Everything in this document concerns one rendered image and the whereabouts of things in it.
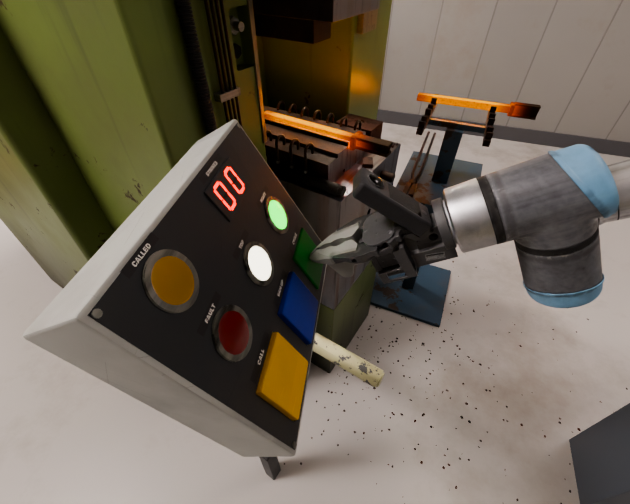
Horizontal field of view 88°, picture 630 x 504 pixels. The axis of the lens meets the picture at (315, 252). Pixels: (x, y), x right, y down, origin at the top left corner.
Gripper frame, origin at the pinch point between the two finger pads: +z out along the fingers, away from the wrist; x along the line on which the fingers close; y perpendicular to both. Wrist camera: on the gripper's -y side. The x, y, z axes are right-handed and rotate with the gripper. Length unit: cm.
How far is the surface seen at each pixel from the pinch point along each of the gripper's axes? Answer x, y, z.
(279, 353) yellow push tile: -18.5, -1.6, 0.9
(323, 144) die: 44.3, 0.8, 5.2
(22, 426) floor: -8, 32, 150
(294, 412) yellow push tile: -23.2, 3.4, 0.9
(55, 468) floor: -19, 43, 131
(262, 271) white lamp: -10.8, -7.9, 1.3
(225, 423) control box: -26.9, -3.8, 3.7
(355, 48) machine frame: 75, -10, -7
